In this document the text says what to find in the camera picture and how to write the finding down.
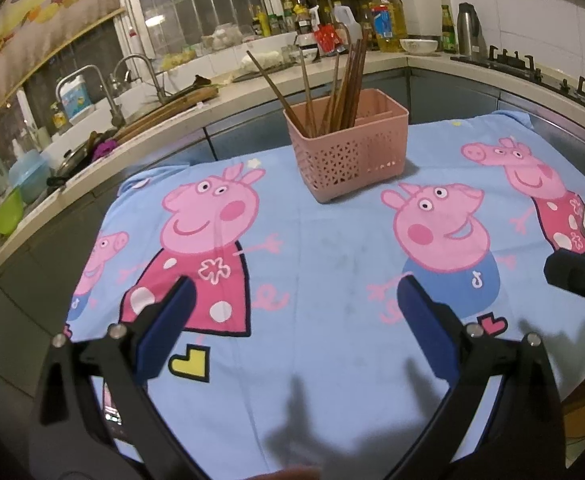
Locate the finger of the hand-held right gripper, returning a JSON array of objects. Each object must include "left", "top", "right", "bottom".
[{"left": 543, "top": 248, "right": 585, "bottom": 312}]

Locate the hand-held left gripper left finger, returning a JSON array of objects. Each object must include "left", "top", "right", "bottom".
[{"left": 30, "top": 276, "right": 208, "bottom": 480}]

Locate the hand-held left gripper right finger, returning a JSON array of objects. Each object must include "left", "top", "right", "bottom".
[{"left": 387, "top": 275, "right": 568, "bottom": 480}]

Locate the pink plastic utensil basket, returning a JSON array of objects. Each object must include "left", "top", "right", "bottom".
[{"left": 283, "top": 88, "right": 410, "bottom": 205}]

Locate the bunch of wooden chopsticks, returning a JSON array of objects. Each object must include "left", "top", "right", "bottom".
[{"left": 246, "top": 27, "right": 370, "bottom": 136}]

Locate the blue printed cartoon blanket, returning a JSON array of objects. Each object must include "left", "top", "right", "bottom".
[{"left": 65, "top": 110, "right": 585, "bottom": 480}]

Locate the dark metal pan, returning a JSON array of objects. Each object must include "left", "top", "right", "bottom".
[{"left": 47, "top": 142, "right": 98, "bottom": 188}]

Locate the green plastic bowl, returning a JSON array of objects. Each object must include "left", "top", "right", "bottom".
[{"left": 0, "top": 187, "right": 26, "bottom": 235}]

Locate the black gas stove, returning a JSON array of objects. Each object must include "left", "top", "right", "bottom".
[{"left": 449, "top": 45, "right": 585, "bottom": 116}]

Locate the blue plastic container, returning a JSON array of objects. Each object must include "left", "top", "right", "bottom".
[{"left": 8, "top": 150, "right": 53, "bottom": 203}]

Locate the wooden cutting board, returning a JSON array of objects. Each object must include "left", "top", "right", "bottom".
[{"left": 115, "top": 85, "right": 220, "bottom": 141}]

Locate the chrome faucet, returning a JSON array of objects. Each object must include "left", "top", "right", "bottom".
[
  {"left": 111, "top": 54, "right": 167, "bottom": 105},
  {"left": 55, "top": 65, "right": 126, "bottom": 129}
]

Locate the white detergent jug blue label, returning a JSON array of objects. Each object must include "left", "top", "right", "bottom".
[{"left": 57, "top": 76, "right": 96, "bottom": 126}]

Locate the steel thermos jug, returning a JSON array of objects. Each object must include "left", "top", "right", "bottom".
[{"left": 457, "top": 2, "right": 481, "bottom": 57}]

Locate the green glass bottle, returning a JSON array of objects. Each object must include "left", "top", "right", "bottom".
[{"left": 441, "top": 5, "right": 457, "bottom": 53}]

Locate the white ceramic bowl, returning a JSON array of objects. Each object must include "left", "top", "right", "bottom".
[{"left": 399, "top": 38, "right": 440, "bottom": 56}]

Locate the red snack packet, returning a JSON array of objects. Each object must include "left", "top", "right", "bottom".
[{"left": 315, "top": 24, "right": 345, "bottom": 55}]

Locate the yellow cooking oil bottle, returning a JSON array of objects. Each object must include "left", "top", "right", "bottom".
[{"left": 369, "top": 0, "right": 408, "bottom": 53}]

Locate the white plastic jug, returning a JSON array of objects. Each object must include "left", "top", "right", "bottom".
[{"left": 332, "top": 5, "right": 364, "bottom": 53}]

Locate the printed window blind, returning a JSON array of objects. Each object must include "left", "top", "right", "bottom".
[{"left": 0, "top": 0, "right": 126, "bottom": 126}]

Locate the dark sauce bottle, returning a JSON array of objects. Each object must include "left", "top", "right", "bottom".
[{"left": 292, "top": 0, "right": 309, "bottom": 36}]

